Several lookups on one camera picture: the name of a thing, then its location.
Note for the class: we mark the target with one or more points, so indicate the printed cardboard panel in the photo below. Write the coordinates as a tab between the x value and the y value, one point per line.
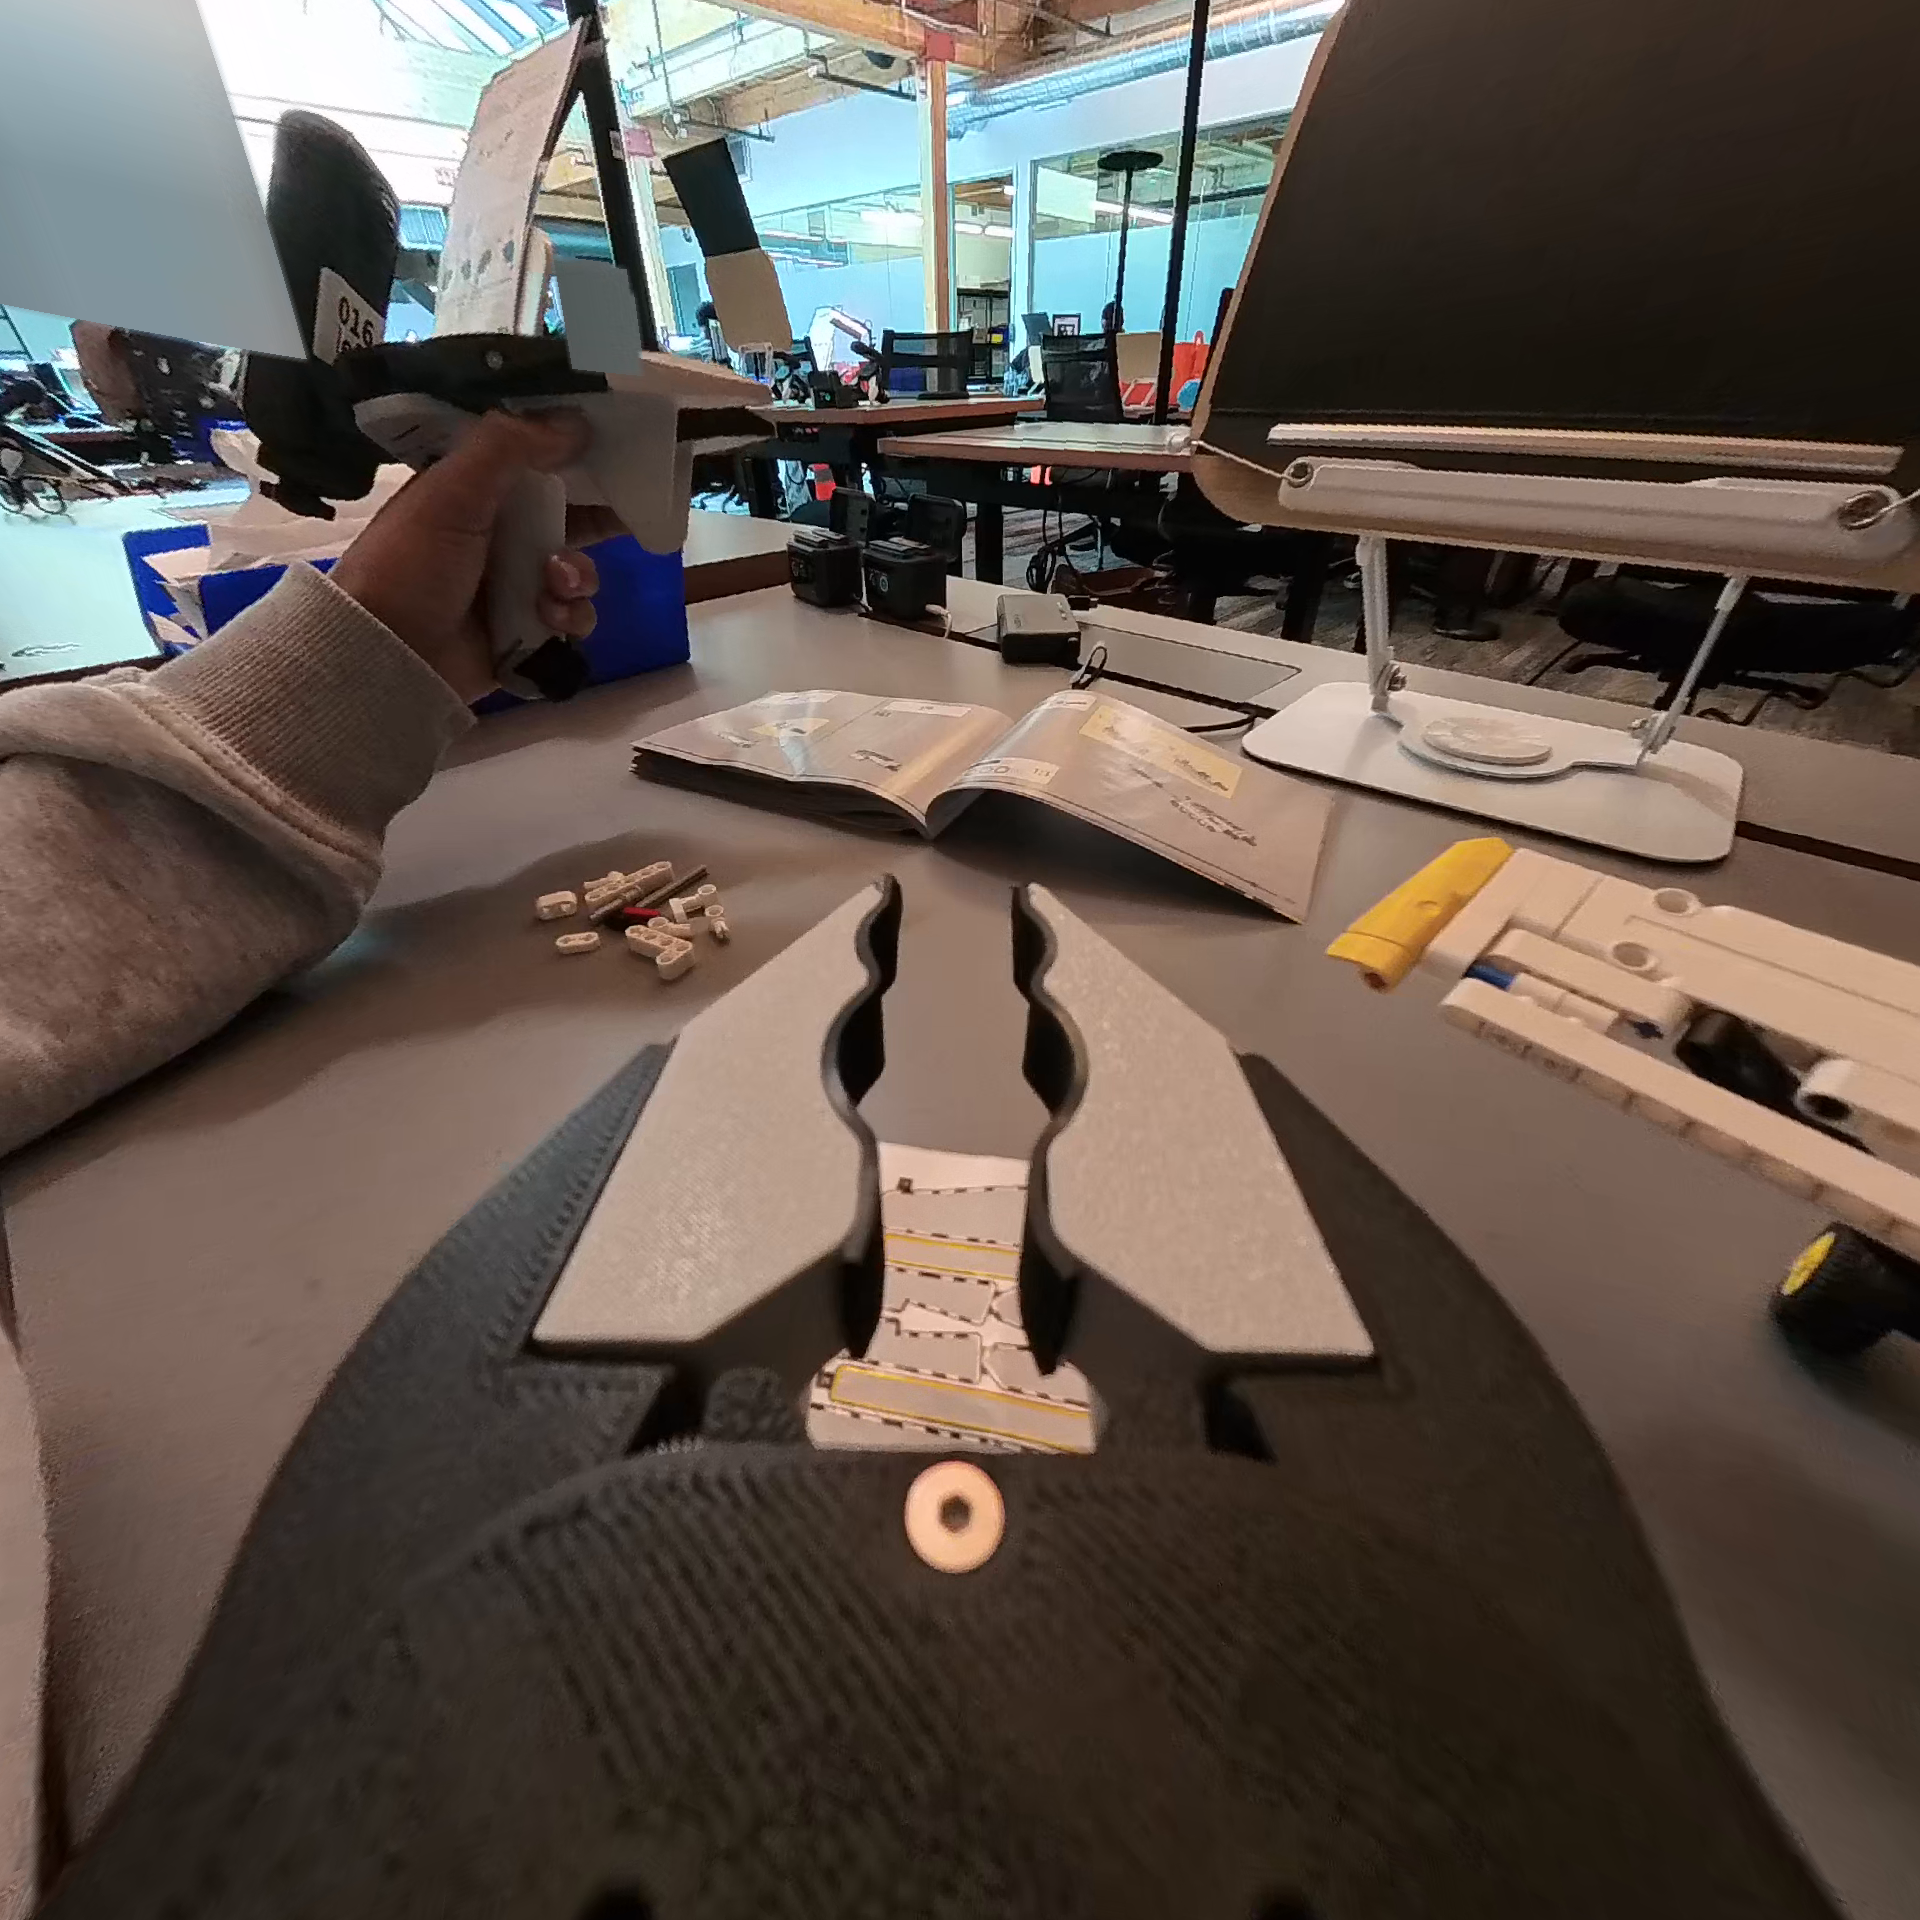
511	182

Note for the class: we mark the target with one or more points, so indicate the person's left hand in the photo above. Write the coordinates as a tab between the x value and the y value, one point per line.
451	557

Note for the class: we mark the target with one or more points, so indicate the zebra print sticker sheet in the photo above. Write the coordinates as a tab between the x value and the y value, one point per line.
961	1412

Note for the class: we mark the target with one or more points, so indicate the crumpled white paper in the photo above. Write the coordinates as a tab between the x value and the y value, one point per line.
254	541

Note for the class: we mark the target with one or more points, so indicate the black office chair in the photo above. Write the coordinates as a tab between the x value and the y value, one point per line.
1079	383

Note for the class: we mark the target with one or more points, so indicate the wooden background desk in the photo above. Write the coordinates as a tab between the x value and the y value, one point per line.
1036	443

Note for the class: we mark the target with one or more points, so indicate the pile of small lego pieces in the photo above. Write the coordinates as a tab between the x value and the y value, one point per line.
646	937

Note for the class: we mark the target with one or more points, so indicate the black power adapter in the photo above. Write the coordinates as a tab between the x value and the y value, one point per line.
1038	630

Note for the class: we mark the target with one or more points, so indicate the white yellow lego model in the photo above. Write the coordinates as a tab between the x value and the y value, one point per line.
1575	932

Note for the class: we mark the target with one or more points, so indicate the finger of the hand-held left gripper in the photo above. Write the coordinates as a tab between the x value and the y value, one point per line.
638	475
715	387

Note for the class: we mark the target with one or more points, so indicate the person's left forearm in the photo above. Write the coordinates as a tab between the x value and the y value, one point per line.
195	839

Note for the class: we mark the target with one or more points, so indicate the tilted screen on white stand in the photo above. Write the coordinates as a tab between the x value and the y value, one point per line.
1575	225

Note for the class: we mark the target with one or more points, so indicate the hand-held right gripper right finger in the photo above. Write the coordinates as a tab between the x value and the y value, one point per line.
1201	1185

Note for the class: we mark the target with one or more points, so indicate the lego instruction booklet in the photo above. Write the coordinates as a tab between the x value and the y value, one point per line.
1141	797

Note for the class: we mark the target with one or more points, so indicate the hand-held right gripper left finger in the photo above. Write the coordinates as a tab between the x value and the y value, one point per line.
705	1185

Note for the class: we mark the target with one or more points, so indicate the black battery charger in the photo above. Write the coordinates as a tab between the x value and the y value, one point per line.
906	580
827	571

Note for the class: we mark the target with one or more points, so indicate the blue plastic bin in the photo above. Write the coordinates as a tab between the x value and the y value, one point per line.
646	630

